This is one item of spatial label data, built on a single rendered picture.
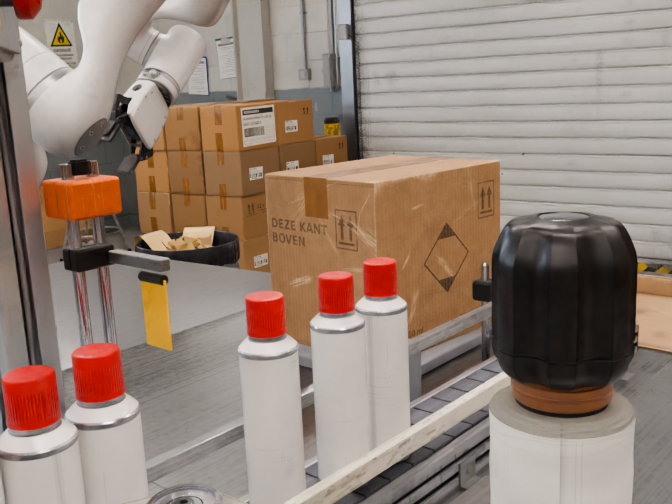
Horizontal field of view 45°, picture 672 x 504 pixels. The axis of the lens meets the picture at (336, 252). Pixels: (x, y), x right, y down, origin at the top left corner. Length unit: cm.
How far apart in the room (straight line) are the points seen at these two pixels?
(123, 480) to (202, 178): 409
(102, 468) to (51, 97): 74
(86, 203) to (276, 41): 573
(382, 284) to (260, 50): 565
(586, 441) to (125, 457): 31
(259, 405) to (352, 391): 10
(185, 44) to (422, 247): 72
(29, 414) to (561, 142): 468
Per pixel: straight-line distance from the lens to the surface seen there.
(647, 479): 95
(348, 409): 75
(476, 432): 91
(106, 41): 125
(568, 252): 44
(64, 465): 56
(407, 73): 552
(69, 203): 63
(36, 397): 55
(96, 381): 58
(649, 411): 111
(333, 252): 118
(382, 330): 78
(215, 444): 73
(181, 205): 479
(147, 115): 159
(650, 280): 163
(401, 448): 81
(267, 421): 69
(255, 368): 68
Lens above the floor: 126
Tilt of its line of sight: 12 degrees down
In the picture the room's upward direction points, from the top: 3 degrees counter-clockwise
